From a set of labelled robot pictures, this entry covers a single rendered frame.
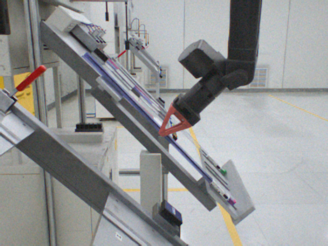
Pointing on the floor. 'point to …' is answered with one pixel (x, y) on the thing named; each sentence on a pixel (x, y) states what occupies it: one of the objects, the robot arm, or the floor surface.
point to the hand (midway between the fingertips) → (163, 131)
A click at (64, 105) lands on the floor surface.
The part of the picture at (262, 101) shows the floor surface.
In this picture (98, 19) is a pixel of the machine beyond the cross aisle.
